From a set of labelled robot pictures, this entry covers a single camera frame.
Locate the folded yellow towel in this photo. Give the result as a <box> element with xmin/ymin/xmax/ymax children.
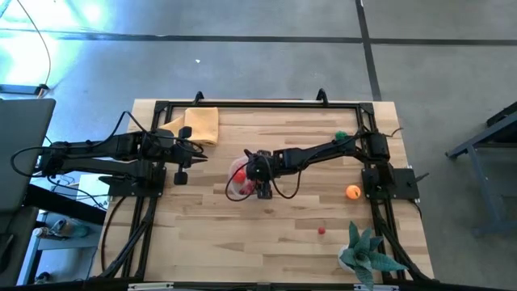
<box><xmin>160</xmin><ymin>106</ymin><xmax>220</xmax><ymax>147</ymax></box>

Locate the black aluminium table frame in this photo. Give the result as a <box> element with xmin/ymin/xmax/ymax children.
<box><xmin>96</xmin><ymin>99</ymin><xmax>435</xmax><ymax>284</ymax></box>

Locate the green succulent in white pot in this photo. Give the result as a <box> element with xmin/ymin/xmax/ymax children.
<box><xmin>337</xmin><ymin>221</ymin><xmax>409</xmax><ymax>291</ymax></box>

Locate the clear plastic tupperware container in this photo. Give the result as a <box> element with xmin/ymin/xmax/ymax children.
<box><xmin>227</xmin><ymin>156</ymin><xmax>262</xmax><ymax>202</ymax></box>

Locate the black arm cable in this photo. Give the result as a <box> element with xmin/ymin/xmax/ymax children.
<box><xmin>10</xmin><ymin>109</ymin><xmax>205</xmax><ymax>203</ymax></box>
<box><xmin>224</xmin><ymin>159</ymin><xmax>302</xmax><ymax>203</ymax></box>

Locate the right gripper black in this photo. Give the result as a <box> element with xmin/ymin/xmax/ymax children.
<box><xmin>242</xmin><ymin>149</ymin><xmax>284</xmax><ymax>200</ymax></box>

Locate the blue grey metal table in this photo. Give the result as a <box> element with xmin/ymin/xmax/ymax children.
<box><xmin>445</xmin><ymin>100</ymin><xmax>517</xmax><ymax>238</ymax></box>

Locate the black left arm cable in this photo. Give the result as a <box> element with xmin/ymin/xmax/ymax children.
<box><xmin>10</xmin><ymin>109</ymin><xmax>205</xmax><ymax>203</ymax></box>

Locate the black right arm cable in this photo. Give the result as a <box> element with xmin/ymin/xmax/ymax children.
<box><xmin>224</xmin><ymin>159</ymin><xmax>302</xmax><ymax>203</ymax></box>

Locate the grey cart top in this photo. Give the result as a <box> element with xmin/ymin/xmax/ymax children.
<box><xmin>0</xmin><ymin>98</ymin><xmax>57</xmax><ymax>213</ymax></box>

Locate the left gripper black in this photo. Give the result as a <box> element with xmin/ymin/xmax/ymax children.
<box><xmin>152</xmin><ymin>125</ymin><xmax>208</xmax><ymax>186</ymax></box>

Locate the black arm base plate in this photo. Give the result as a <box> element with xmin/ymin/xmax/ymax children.
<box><xmin>361</xmin><ymin>167</ymin><xmax>421</xmax><ymax>201</ymax></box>
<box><xmin>99</xmin><ymin>165</ymin><xmax>167</xmax><ymax>199</ymax></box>

